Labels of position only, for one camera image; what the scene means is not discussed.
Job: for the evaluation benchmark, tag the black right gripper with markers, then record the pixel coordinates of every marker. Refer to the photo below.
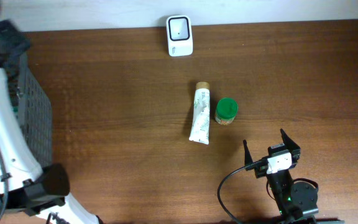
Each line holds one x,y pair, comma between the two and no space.
293,148

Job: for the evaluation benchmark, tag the white barcode scanner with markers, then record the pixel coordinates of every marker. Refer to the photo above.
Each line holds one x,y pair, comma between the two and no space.
179,36

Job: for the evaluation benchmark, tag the green lid jar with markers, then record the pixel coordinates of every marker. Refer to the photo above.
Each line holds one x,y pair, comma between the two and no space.
226,111

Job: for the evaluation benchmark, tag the white cream tube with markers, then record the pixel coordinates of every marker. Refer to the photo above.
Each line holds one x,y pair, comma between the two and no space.
201,114

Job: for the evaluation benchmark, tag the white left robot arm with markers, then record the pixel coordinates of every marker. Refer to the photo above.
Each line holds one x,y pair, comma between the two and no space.
30,182

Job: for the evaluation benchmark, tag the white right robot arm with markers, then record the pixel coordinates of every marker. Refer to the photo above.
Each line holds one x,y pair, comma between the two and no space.
296,199

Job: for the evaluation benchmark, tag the grey plastic basket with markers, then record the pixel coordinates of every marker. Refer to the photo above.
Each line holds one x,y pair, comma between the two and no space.
33,111

